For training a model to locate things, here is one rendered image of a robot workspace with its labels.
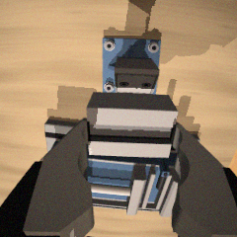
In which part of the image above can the grey flat bar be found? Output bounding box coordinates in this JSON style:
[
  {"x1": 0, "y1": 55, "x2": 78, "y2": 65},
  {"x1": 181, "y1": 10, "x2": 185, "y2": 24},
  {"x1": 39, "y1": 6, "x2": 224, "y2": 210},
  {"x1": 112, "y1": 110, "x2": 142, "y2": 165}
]
[
  {"x1": 154, "y1": 169, "x2": 172, "y2": 209},
  {"x1": 141, "y1": 167, "x2": 156, "y2": 209}
]

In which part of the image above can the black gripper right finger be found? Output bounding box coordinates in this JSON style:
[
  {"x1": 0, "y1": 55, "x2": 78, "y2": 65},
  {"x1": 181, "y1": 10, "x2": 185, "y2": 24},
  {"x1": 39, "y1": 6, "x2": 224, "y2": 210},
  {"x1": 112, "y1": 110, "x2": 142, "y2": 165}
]
[{"x1": 170, "y1": 122, "x2": 237, "y2": 237}]

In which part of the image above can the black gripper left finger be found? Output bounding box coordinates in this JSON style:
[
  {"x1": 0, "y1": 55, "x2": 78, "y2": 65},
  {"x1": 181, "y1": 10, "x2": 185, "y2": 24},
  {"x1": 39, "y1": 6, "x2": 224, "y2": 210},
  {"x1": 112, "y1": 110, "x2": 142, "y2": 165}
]
[{"x1": 0, "y1": 118, "x2": 95, "y2": 237}]

